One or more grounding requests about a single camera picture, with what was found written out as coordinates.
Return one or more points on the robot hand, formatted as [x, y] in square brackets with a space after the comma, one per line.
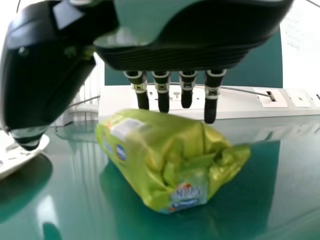
[175, 42]

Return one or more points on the white plate brown leaf pattern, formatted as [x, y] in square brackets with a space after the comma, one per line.
[15, 161]

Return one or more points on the yellow-green biscuit packet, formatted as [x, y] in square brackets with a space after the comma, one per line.
[170, 160]

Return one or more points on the white socket strip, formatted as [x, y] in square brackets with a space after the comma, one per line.
[250, 107]

